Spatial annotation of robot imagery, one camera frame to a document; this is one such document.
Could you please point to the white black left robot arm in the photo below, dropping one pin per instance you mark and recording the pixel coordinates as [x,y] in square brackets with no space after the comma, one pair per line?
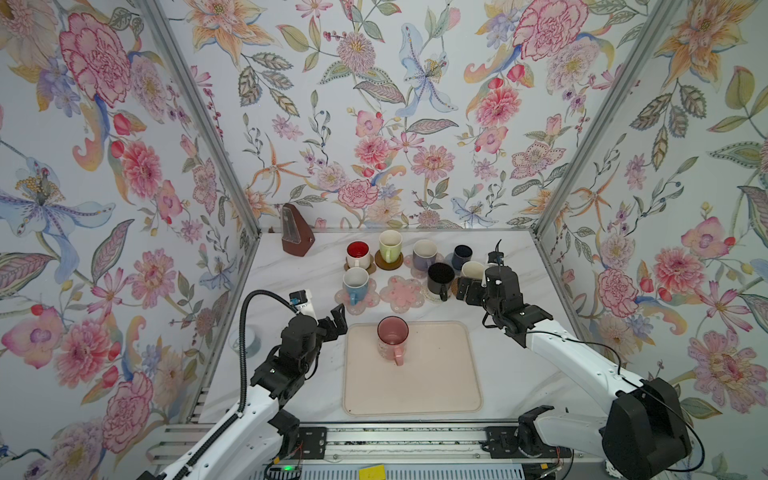
[258,429]

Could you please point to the brown paw shaped coaster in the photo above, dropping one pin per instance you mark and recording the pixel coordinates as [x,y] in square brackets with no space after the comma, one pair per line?
[370,268]

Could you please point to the white mug purple handle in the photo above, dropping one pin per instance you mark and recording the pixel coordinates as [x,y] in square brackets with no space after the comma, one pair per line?
[424,254]

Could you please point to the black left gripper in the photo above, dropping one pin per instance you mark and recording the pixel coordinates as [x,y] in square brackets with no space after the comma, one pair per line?
[340,324]

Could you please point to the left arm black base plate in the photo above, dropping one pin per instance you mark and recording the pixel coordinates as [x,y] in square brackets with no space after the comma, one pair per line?
[301,443]

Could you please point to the cream mug pink handle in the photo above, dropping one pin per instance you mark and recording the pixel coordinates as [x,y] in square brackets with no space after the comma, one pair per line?
[473,270]

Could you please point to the brown round wooden coaster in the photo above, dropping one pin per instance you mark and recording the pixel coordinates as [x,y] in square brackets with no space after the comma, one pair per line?
[381,263]

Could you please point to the red interior white mug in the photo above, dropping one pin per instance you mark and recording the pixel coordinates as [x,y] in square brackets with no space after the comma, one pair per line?
[358,255]

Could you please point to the brown wooden metronome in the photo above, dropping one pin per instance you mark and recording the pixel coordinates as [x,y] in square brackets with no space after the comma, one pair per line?
[297,235]

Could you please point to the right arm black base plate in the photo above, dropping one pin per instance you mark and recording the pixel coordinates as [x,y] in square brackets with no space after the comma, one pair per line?
[519,442]

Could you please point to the beige serving tray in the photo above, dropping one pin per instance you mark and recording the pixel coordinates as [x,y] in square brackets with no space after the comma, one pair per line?
[438,376]

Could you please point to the black mug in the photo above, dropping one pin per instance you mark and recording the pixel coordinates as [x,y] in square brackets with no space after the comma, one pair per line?
[440,277]

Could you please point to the yellow sticky note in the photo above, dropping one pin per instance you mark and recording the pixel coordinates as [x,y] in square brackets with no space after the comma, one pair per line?
[376,472]

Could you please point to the cream mug green handle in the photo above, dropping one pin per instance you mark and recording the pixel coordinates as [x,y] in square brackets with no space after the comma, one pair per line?
[390,246]

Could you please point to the white embroidered round coaster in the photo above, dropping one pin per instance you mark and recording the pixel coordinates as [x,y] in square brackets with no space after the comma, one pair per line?
[425,293]

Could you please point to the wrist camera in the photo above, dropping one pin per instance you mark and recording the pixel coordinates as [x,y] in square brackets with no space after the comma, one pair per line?
[495,258]
[301,300]

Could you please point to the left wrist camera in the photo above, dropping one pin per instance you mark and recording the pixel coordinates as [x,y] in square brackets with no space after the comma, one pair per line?
[301,300]

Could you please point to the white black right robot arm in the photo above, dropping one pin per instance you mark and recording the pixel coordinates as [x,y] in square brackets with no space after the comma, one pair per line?
[641,431]

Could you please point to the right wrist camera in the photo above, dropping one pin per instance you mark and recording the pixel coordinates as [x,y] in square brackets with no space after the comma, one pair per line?
[495,258]

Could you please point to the grey blue round coaster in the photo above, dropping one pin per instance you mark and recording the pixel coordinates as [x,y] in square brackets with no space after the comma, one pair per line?
[447,259]

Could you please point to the aluminium front rail frame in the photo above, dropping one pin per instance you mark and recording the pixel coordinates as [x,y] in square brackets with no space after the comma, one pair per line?
[408,450]

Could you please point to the pink flower coaster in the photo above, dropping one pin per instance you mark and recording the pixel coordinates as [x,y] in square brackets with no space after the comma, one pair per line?
[402,294]
[414,272]
[371,299]

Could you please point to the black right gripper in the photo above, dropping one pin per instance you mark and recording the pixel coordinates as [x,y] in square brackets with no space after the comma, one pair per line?
[475,288]

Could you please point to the white mug blue handle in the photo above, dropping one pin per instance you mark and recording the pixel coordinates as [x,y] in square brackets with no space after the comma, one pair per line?
[356,284]

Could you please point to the small dark navy mug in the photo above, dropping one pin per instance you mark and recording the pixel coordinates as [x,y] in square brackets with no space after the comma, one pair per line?
[461,255]

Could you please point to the white round table sticker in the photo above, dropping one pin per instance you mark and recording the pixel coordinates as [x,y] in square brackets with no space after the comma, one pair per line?
[251,341]

